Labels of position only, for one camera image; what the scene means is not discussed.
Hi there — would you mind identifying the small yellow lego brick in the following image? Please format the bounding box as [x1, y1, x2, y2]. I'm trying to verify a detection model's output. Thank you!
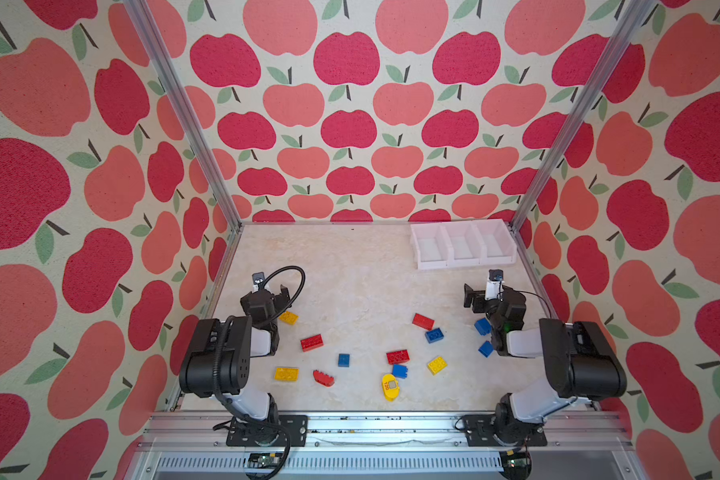
[279, 311, 299, 325]

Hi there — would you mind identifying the blue sloped lego brick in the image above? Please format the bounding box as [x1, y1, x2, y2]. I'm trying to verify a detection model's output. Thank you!
[478, 341, 494, 358]

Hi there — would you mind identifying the white three-compartment plastic bin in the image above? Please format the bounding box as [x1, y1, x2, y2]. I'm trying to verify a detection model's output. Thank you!
[411, 219, 517, 270]

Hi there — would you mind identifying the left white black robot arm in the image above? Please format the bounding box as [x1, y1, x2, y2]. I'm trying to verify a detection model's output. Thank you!
[179, 265, 306, 426]

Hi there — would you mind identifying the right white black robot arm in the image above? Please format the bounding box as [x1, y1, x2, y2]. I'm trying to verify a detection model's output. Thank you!
[463, 269, 627, 445]

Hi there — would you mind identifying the yellow flat lego brick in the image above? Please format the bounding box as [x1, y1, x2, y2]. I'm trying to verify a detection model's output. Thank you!
[274, 367, 299, 382]

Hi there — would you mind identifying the yellow square lego brick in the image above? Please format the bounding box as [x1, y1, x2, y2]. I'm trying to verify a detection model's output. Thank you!
[427, 356, 448, 375]

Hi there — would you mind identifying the red curved lego brick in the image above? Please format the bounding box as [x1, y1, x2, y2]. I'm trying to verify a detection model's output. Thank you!
[313, 370, 335, 387]

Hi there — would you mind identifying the blue lego brick under red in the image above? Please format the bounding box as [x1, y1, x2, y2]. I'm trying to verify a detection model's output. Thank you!
[392, 364, 408, 379]

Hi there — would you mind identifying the yellow oval lego piece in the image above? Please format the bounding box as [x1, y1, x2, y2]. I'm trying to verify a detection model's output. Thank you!
[382, 373, 400, 402]

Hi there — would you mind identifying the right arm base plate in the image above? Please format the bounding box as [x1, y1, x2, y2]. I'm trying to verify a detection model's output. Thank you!
[455, 414, 548, 447]

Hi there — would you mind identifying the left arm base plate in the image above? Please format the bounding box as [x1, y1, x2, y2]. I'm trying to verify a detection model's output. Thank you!
[226, 415, 309, 448]

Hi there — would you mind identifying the aluminium front rail frame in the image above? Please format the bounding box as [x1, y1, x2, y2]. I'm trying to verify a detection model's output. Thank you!
[123, 410, 648, 479]

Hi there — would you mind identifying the left aluminium corner post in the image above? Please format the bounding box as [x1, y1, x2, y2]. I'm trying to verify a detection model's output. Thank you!
[124, 1, 242, 235]

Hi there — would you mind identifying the aluminium corner post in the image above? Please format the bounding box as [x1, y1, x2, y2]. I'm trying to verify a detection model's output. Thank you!
[124, 1, 242, 235]
[510, 0, 658, 238]

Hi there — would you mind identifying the right aluminium corner post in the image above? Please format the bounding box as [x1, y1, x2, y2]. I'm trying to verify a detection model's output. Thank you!
[510, 0, 658, 238]

